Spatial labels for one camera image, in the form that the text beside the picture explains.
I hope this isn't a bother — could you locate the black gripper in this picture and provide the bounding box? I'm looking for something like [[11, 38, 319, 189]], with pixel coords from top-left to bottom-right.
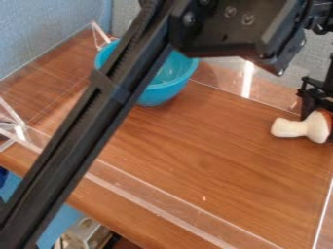
[[297, 54, 333, 120]]

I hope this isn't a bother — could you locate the white brown toy mushroom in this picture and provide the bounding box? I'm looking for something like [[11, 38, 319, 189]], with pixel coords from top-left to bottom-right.
[[270, 109, 333, 144]]

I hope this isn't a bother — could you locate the blue plastic bowl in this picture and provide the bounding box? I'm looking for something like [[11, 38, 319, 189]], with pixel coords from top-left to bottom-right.
[[93, 38, 200, 107]]

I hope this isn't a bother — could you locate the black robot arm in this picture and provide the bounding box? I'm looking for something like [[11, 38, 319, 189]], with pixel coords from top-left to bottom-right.
[[168, 0, 333, 76]]

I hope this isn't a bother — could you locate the clear acrylic back barrier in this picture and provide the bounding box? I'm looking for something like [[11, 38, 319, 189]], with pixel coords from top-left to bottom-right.
[[191, 58, 302, 121]]

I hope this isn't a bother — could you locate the clear acrylic barrier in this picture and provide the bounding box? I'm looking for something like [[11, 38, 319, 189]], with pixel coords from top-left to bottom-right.
[[191, 58, 302, 121], [0, 122, 283, 249]]

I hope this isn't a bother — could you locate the clear acrylic front barrier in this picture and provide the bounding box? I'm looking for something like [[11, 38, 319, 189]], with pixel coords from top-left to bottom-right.
[[0, 122, 283, 249]]

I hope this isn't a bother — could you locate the dark blue metal post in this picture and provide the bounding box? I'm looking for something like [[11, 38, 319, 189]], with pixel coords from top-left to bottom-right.
[[0, 0, 176, 249]]

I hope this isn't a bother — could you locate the clear acrylic corner bracket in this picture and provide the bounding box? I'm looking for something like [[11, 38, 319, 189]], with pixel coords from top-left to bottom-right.
[[91, 21, 112, 51]]

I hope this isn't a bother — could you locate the clear acrylic left bracket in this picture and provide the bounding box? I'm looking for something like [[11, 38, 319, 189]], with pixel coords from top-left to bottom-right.
[[0, 97, 27, 153]]

